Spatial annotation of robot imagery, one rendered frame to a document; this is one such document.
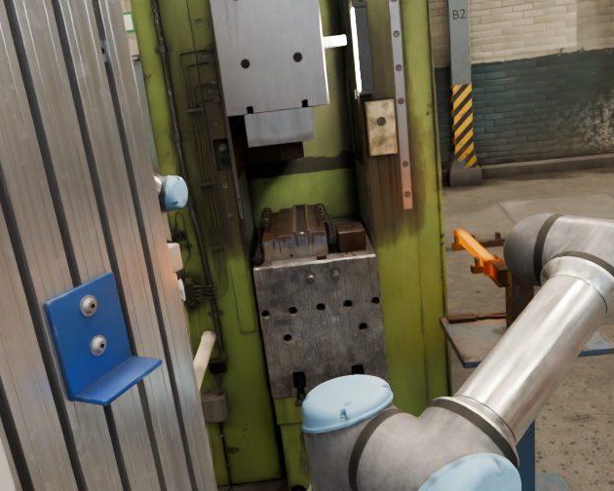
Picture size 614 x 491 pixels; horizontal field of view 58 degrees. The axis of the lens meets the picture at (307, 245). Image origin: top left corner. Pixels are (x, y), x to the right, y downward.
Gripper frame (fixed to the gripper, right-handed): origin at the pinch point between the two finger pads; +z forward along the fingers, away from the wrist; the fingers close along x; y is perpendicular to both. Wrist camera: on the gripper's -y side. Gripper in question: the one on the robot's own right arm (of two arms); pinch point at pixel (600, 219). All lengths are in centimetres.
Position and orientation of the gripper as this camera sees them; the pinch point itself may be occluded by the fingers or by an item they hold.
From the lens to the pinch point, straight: 148.4
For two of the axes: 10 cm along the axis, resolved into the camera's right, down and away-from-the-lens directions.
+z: -0.1, -2.7, 9.6
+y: 1.2, 9.6, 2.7
